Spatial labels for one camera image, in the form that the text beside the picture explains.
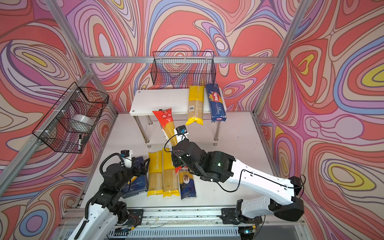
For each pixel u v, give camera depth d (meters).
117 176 0.61
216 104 0.71
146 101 0.78
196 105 0.72
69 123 0.70
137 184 0.78
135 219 0.72
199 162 0.42
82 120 0.73
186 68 0.96
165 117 0.61
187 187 0.80
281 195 0.38
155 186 0.81
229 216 0.73
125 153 0.67
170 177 0.85
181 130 0.51
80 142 0.72
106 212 0.55
